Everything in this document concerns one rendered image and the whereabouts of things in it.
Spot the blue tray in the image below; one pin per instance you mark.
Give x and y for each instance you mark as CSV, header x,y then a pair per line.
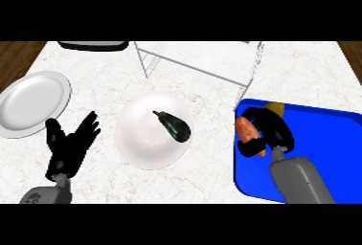
x,y
326,150

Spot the orange sweet potato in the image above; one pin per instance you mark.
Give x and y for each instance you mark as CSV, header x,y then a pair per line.
x,y
246,131

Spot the white oval plate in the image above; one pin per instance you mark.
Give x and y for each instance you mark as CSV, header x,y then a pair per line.
x,y
151,134

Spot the dark green eggplant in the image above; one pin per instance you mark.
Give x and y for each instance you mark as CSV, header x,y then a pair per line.
x,y
176,126

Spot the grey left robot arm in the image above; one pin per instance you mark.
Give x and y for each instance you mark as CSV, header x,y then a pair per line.
x,y
49,191

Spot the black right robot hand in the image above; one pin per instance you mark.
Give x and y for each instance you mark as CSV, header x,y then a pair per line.
x,y
274,127

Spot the grey round plate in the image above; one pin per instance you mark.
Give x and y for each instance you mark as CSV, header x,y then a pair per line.
x,y
33,103

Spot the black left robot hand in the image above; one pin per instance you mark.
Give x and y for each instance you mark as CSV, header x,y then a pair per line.
x,y
70,150

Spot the yellow vegetable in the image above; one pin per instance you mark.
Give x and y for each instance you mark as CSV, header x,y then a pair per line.
x,y
275,107

